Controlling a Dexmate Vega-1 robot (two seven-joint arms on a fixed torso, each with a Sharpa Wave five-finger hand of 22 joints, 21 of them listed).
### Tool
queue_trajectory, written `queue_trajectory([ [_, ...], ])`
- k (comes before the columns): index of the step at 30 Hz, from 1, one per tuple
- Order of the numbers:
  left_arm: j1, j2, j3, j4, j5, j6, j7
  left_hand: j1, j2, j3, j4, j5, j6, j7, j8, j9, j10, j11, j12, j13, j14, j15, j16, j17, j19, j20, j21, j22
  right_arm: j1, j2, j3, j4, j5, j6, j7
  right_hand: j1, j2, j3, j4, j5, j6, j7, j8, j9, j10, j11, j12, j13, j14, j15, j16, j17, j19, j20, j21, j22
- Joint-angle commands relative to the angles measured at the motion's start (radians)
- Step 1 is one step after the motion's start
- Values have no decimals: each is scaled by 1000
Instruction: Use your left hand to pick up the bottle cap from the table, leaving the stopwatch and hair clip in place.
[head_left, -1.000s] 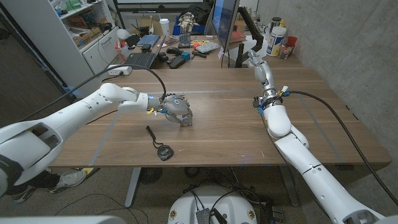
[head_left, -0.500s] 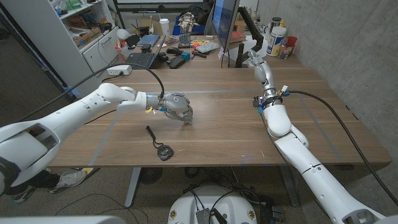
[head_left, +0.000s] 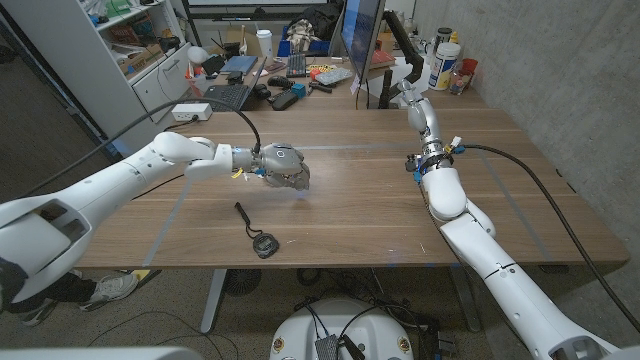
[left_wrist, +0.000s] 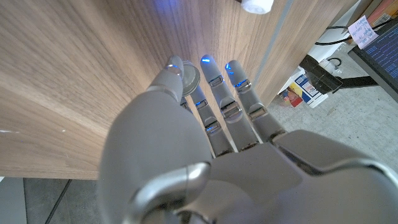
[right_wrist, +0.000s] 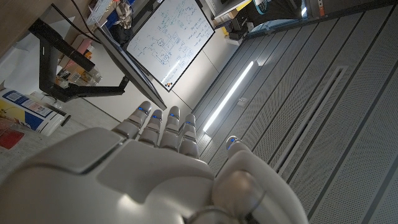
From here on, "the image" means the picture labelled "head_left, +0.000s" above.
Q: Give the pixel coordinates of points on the blue storage bin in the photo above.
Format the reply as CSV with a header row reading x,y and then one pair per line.
x,y
320,48

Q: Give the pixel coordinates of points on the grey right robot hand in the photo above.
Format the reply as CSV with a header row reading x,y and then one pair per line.
x,y
425,120

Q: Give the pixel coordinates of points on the blue cube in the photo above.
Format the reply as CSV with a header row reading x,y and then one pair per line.
x,y
299,90

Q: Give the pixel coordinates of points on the black bag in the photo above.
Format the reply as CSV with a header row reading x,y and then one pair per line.
x,y
320,17

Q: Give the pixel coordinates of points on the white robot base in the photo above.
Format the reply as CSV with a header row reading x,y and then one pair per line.
x,y
345,325

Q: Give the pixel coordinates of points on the black laptop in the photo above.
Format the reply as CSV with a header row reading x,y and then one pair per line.
x,y
227,96

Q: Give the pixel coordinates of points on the clear glass jar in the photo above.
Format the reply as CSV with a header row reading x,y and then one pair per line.
x,y
457,82

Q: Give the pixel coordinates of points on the white grey sneaker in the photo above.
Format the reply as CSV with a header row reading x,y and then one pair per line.
x,y
111,289

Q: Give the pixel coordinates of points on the white shelf cabinet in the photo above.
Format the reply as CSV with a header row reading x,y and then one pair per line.
x,y
75,55

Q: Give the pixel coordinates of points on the white power strip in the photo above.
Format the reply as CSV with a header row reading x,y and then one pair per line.
x,y
190,111

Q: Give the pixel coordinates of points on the white keyboard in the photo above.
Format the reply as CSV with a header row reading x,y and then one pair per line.
x,y
334,76

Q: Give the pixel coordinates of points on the red plastic cup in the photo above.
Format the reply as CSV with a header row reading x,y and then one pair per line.
x,y
470,66

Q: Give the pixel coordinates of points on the grey table leg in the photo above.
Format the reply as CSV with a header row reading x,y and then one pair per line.
x,y
212,300

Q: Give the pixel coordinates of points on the white paper cup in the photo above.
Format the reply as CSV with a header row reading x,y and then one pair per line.
x,y
264,42

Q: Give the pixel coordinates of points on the person's dark trouser leg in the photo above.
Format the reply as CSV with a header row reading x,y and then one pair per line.
x,y
55,292

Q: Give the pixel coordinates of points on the black computer mouse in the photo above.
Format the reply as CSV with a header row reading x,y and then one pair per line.
x,y
280,81

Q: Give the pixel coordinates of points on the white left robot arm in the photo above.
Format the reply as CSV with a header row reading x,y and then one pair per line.
x,y
110,190

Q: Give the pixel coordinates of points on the black computer monitor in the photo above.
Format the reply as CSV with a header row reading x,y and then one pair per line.
x,y
360,35

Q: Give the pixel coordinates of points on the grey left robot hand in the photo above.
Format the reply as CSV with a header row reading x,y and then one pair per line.
x,y
282,162

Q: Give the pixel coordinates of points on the small black keyboard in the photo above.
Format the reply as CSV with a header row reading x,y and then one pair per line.
x,y
296,65

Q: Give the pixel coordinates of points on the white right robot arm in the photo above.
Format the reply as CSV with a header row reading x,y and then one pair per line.
x,y
520,295

